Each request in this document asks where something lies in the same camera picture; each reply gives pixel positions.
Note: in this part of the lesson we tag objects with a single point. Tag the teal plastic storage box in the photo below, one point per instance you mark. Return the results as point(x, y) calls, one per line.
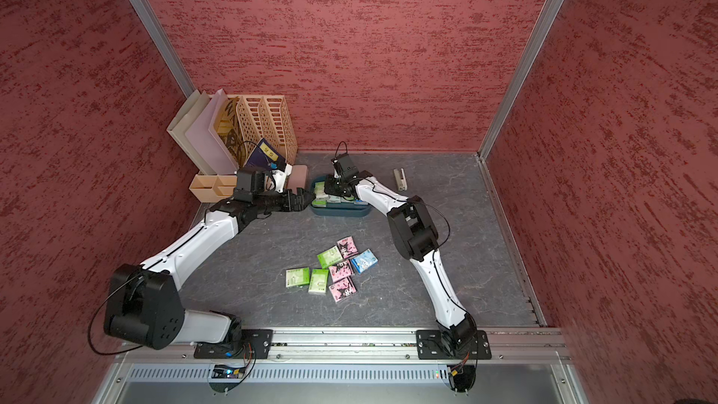
point(344, 208)

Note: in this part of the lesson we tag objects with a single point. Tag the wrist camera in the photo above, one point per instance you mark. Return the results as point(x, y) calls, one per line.
point(344, 166)
point(254, 182)

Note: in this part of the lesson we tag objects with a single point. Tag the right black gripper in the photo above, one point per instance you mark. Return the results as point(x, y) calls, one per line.
point(331, 189)

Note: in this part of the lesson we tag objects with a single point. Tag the pink tissue pack bottom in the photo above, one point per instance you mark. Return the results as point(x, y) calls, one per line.
point(342, 289)

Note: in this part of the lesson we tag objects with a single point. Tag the dark blue booklet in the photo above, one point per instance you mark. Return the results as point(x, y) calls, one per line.
point(263, 156)

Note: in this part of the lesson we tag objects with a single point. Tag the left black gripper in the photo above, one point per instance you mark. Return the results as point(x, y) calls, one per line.
point(289, 195)

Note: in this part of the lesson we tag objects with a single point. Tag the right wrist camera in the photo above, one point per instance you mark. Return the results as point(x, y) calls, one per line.
point(344, 166)

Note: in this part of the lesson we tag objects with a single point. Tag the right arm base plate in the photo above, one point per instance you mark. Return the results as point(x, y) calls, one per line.
point(436, 344)

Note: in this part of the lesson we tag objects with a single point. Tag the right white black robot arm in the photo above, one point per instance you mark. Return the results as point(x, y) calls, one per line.
point(417, 239)

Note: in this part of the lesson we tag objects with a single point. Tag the blue tissue pack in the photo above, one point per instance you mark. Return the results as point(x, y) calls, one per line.
point(364, 261)

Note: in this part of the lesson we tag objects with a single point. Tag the gold patterned book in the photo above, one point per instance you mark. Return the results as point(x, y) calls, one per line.
point(228, 128)

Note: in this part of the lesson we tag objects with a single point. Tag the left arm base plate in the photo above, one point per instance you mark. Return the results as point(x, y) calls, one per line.
point(242, 344)

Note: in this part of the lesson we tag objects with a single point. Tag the beige stapler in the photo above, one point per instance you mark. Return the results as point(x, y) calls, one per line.
point(401, 179)

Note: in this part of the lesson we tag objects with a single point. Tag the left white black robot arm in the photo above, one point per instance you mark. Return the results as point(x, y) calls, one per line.
point(144, 308)

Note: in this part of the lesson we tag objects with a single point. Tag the pink pencil case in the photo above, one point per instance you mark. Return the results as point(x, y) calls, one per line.
point(298, 178)

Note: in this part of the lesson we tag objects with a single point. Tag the lilac folder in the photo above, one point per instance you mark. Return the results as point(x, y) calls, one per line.
point(201, 135)

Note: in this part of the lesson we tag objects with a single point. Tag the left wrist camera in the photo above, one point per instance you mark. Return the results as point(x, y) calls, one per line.
point(254, 182)

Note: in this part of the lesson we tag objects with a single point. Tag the aluminium front rail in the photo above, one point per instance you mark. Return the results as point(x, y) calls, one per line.
point(400, 345)

